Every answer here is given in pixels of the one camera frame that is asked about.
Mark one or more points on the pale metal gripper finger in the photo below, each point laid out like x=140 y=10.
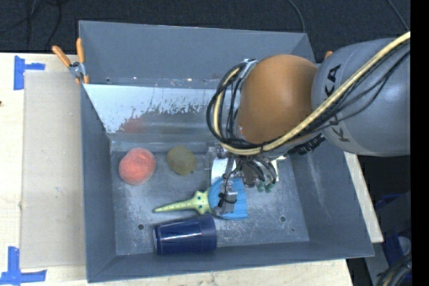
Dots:
x=232 y=199
x=221 y=207

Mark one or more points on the blue toy with green spike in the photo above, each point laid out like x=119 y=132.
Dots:
x=240 y=209

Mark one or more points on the grey metal bin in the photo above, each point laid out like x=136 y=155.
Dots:
x=268 y=214

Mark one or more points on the dark blue cup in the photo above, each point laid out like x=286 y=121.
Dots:
x=185 y=235

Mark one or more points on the brown-green toy kiwi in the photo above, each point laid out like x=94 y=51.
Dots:
x=181 y=160

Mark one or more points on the orange-pink toy peach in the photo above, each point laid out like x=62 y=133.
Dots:
x=136 y=166

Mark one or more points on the pale wood flat board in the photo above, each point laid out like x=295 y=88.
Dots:
x=50 y=160

